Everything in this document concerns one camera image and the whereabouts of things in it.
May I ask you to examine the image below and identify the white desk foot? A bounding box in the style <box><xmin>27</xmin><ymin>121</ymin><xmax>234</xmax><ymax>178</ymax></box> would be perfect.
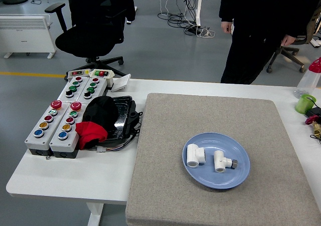
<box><xmin>126</xmin><ymin>7</ymin><xmax>138</xmax><ymax>25</ymax></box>

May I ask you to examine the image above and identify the person's left hand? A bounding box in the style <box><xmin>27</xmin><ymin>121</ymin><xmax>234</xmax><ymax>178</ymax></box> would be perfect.
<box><xmin>280</xmin><ymin>35</ymin><xmax>297</xmax><ymax>46</ymax></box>

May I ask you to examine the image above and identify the green cup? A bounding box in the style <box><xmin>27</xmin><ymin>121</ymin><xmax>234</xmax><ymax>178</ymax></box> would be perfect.
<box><xmin>294</xmin><ymin>94</ymin><xmax>317</xmax><ymax>114</ymax></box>

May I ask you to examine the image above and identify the brass valve red handle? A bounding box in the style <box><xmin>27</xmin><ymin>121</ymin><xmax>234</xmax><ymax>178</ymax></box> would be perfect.
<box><xmin>305</xmin><ymin>115</ymin><xmax>321</xmax><ymax>139</ymax></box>

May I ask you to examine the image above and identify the cream green-red switch box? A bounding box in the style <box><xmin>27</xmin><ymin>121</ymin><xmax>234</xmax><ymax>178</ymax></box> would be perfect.
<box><xmin>89</xmin><ymin>69</ymin><xmax>115</xmax><ymax>88</ymax></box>

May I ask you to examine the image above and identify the person in dark clothes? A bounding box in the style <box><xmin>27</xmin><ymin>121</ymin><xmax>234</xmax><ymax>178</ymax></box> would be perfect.
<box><xmin>219</xmin><ymin>0</ymin><xmax>321</xmax><ymax>85</ymax></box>

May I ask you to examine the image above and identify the clear bottle red cap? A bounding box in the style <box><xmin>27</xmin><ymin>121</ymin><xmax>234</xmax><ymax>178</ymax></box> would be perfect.
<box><xmin>293</xmin><ymin>57</ymin><xmax>321</xmax><ymax>99</ymax></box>

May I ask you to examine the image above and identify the blue plate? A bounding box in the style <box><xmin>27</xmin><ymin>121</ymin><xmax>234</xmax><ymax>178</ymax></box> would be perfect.
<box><xmin>182</xmin><ymin>132</ymin><xmax>251</xmax><ymax>190</ymax></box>

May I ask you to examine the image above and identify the grey labelled switch box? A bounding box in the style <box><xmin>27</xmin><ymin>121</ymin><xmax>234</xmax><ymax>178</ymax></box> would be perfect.
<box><xmin>65</xmin><ymin>69</ymin><xmax>91</xmax><ymax>81</ymax></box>

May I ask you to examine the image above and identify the person's right hand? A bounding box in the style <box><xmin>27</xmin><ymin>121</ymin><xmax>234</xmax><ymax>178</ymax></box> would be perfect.
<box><xmin>221</xmin><ymin>21</ymin><xmax>234</xmax><ymax>34</ymax></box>

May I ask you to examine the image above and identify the white flat wall switch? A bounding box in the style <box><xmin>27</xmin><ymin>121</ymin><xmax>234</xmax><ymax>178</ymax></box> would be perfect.
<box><xmin>111</xmin><ymin>73</ymin><xmax>131</xmax><ymax>93</ymax></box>

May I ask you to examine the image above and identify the black plastic tray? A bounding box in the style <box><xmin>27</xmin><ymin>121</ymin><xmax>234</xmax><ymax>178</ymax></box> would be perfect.
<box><xmin>100</xmin><ymin>95</ymin><xmax>137</xmax><ymax>143</ymax></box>

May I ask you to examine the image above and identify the black power adapter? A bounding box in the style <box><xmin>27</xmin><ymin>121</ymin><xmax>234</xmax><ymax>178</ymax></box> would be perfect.
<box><xmin>304</xmin><ymin>97</ymin><xmax>321</xmax><ymax>118</ymax></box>

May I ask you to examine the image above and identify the four-button control box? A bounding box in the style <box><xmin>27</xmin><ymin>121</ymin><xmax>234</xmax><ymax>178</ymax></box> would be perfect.
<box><xmin>76</xmin><ymin>77</ymin><xmax>108</xmax><ymax>104</ymax></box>
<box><xmin>57</xmin><ymin>76</ymin><xmax>90</xmax><ymax>103</ymax></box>

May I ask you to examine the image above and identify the grey-brown mat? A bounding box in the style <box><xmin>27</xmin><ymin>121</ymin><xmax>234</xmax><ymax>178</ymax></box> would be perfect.
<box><xmin>125</xmin><ymin>93</ymin><xmax>321</xmax><ymax>226</ymax></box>

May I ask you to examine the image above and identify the wire bundle with connector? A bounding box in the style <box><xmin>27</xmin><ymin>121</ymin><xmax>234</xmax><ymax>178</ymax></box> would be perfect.
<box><xmin>95</xmin><ymin>135</ymin><xmax>137</xmax><ymax>153</ymax></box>

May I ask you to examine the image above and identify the white table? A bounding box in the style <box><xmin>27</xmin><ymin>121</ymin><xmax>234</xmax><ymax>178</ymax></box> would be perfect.
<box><xmin>6</xmin><ymin>78</ymin><xmax>321</xmax><ymax>226</ymax></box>

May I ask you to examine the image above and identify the white desk leg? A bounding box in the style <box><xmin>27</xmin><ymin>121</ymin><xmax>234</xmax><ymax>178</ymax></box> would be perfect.
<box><xmin>194</xmin><ymin>0</ymin><xmax>204</xmax><ymax>28</ymax></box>

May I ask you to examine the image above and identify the black bracket device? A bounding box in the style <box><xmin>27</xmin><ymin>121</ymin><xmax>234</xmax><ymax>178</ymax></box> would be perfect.
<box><xmin>127</xmin><ymin>108</ymin><xmax>144</xmax><ymax>139</ymax></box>

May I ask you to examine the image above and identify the white tee pipe metal fitting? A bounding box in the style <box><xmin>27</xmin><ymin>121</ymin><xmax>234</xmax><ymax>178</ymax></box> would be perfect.
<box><xmin>213</xmin><ymin>150</ymin><xmax>238</xmax><ymax>173</ymax></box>

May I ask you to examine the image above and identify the black office chair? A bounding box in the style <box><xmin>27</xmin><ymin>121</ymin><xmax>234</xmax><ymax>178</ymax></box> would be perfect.
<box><xmin>266</xmin><ymin>34</ymin><xmax>309</xmax><ymax>74</ymax></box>
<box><xmin>44</xmin><ymin>0</ymin><xmax>126</xmax><ymax>78</ymax></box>

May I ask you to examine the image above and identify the red cloth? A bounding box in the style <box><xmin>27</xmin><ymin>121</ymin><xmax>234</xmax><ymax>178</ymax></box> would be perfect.
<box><xmin>75</xmin><ymin>121</ymin><xmax>108</xmax><ymax>151</ymax></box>

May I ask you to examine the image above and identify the black floor cable bundle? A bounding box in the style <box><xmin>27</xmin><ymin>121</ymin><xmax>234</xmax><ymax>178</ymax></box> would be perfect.
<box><xmin>157</xmin><ymin>0</ymin><xmax>201</xmax><ymax>35</ymax></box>

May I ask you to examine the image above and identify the white panel heater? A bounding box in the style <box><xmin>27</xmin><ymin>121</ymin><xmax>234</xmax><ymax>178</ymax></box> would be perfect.
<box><xmin>0</xmin><ymin>14</ymin><xmax>57</xmax><ymax>59</ymax></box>

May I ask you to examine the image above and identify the black cloth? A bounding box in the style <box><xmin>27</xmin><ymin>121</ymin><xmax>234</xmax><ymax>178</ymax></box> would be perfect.
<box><xmin>82</xmin><ymin>95</ymin><xmax>120</xmax><ymax>136</ymax></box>

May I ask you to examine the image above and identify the large white tee pipe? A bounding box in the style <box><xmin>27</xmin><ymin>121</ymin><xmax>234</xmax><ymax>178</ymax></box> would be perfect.
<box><xmin>186</xmin><ymin>143</ymin><xmax>207</xmax><ymax>168</ymax></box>

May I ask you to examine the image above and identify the five-button control box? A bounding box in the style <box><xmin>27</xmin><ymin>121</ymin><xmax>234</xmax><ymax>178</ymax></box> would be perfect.
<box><xmin>49</xmin><ymin>101</ymin><xmax>87</xmax><ymax>159</ymax></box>
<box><xmin>24</xmin><ymin>100</ymin><xmax>70</xmax><ymax>157</ymax></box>

